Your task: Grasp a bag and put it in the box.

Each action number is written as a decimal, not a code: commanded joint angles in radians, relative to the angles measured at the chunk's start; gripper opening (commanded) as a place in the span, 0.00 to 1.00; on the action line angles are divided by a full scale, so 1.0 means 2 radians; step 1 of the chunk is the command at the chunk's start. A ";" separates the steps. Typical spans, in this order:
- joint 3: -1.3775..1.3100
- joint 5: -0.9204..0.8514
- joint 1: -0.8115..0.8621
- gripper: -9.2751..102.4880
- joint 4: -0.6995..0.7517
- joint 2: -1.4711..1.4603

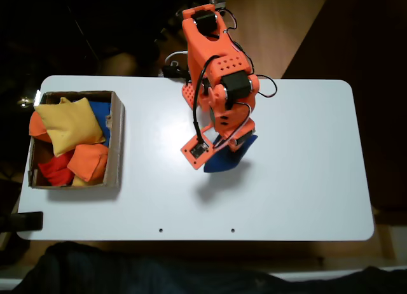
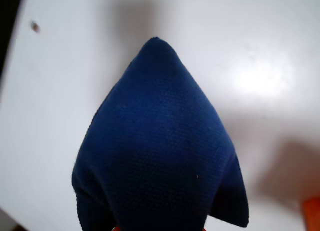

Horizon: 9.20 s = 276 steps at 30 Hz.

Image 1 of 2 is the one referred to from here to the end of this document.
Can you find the blue bean bag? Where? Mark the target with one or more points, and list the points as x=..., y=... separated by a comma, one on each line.
x=100, y=114
x=222, y=165

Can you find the brown cardboard box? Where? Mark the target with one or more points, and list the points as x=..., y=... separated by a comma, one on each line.
x=116, y=141

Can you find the orange bean bag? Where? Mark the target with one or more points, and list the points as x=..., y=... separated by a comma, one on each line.
x=87, y=162
x=37, y=128

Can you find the yellow bean bag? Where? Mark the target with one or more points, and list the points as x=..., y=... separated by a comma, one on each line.
x=79, y=181
x=68, y=125
x=63, y=100

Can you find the red bean bag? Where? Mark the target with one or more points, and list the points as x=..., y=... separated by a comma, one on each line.
x=54, y=171

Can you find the black table clamp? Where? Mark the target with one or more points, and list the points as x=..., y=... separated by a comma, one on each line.
x=175, y=72

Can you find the person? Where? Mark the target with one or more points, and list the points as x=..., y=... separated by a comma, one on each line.
x=159, y=275

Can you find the small shiny metal object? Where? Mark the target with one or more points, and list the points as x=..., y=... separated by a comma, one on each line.
x=23, y=101

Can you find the black clamp block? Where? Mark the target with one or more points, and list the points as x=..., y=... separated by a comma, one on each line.
x=28, y=221

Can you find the orange camera mount with camera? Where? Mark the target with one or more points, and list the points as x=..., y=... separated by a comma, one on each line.
x=189, y=154

